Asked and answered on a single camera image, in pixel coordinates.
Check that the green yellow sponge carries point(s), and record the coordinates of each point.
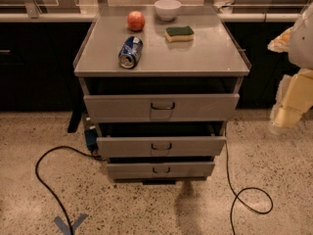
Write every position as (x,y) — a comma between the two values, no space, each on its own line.
(179,33)

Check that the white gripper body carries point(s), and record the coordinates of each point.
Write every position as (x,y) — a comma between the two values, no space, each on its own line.
(303,46)

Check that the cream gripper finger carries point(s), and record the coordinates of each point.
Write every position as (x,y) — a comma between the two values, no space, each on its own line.
(281,43)
(295,98)

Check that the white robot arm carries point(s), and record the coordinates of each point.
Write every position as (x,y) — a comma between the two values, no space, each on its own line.
(295,93)

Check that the blue black power adapter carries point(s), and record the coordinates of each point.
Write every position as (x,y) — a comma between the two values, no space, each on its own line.
(91,139)

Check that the grey middle drawer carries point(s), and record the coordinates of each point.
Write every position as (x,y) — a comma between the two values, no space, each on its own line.
(127,147)

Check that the grey metal drawer cabinet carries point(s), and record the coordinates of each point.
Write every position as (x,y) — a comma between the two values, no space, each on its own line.
(209,64)

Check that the blue tape floor mark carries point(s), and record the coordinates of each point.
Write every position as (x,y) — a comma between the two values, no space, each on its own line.
(69,229)

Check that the grey drawer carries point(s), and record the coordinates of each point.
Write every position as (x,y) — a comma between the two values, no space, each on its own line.
(127,147)
(171,107)
(166,170)

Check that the grey bottom drawer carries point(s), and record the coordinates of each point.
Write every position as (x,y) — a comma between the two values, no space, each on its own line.
(166,170)

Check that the red orange apple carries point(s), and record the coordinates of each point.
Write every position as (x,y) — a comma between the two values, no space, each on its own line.
(136,21)

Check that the grey top drawer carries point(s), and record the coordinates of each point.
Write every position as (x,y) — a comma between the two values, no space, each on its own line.
(171,107)

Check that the white bowl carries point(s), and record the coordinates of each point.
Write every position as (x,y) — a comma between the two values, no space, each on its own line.
(167,10)

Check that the blue soda can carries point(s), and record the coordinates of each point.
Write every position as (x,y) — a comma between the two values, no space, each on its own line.
(130,52)

